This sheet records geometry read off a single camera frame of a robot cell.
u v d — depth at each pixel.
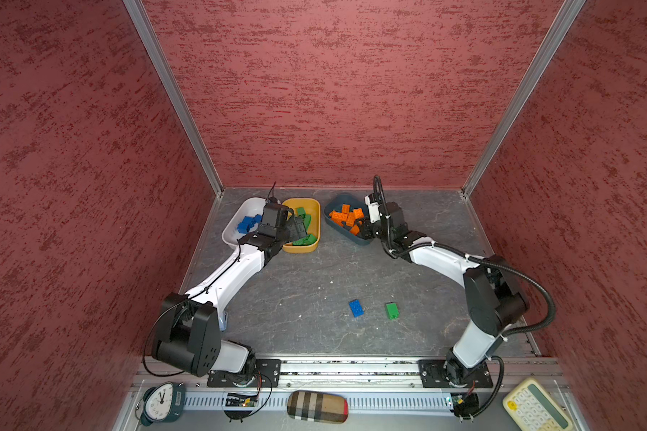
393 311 0.84
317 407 0.67
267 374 0.75
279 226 0.67
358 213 0.92
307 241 0.99
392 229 0.71
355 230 0.92
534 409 0.67
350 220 1.07
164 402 0.66
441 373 0.73
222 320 0.81
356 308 0.85
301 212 1.10
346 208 1.14
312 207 1.12
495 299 0.47
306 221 1.06
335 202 1.13
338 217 1.10
